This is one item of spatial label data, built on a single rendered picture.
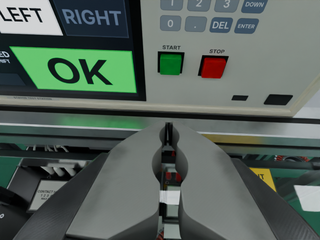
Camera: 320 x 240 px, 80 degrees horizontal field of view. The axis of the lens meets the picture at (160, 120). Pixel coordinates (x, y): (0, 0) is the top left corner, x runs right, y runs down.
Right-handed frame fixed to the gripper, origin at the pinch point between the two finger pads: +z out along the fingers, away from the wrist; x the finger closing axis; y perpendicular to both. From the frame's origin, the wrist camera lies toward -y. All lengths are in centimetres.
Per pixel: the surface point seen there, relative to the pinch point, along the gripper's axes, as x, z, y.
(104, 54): -5.7, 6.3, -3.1
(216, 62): 4.0, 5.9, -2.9
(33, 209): -22.4, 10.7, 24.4
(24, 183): -37, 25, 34
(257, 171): 11.4, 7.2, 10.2
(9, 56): -14.4, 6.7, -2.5
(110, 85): -5.8, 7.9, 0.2
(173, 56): 0.3, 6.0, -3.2
